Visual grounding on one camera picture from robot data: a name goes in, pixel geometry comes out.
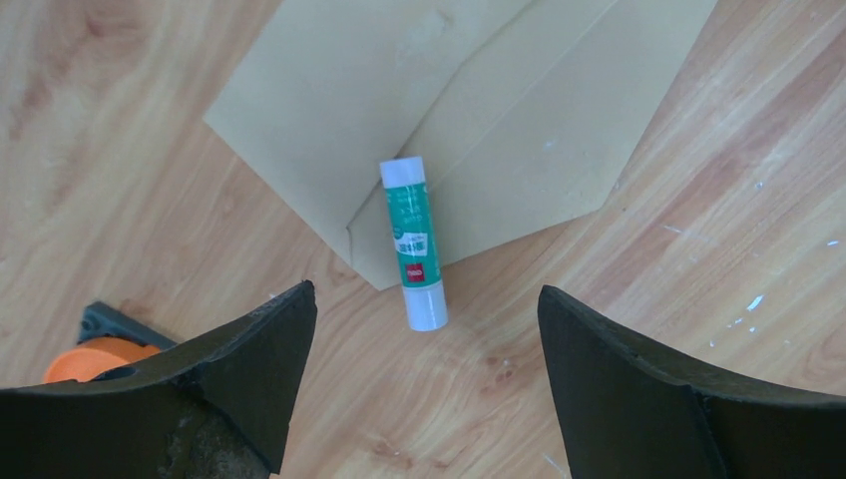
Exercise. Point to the white green glue stick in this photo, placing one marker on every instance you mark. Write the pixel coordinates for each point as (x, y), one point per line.
(409, 211)

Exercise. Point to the orange toy track loop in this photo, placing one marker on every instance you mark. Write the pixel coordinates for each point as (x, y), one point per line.
(89, 359)

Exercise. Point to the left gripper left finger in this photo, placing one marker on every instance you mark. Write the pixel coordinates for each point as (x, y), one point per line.
(216, 406)

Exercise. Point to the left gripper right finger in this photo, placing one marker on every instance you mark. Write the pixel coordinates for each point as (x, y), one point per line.
(631, 407)

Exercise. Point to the brown paper envelope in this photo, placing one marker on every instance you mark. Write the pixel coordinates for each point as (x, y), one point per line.
(524, 113)

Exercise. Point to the grey toy base plate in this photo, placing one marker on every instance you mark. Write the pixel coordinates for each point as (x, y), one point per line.
(101, 320)

